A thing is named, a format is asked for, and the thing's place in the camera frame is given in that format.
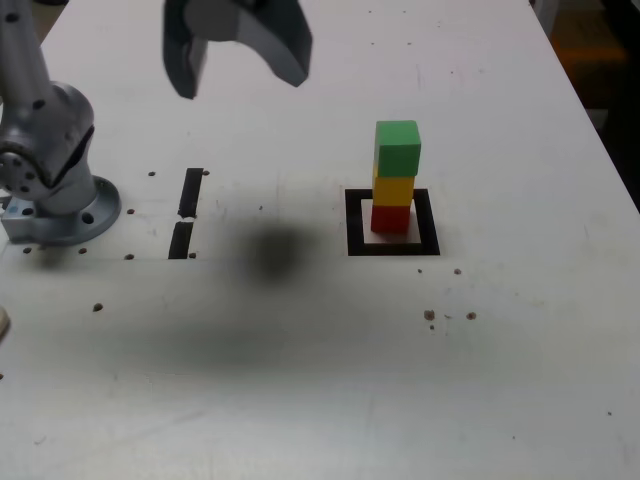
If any red cube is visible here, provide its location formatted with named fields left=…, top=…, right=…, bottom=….
left=370, top=202, right=412, bottom=235

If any yellow cube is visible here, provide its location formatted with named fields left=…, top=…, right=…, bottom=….
left=372, top=163, right=416, bottom=208

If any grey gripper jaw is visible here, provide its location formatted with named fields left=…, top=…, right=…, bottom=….
left=161, top=0, right=211, bottom=101
left=183, top=0, right=314, bottom=89

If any green cube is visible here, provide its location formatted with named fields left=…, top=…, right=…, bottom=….
left=374, top=119, right=423, bottom=178

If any black tape square outline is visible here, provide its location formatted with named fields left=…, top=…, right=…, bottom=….
left=344, top=188, right=441, bottom=258

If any black tape strip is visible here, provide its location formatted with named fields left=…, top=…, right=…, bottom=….
left=167, top=167, right=205, bottom=260

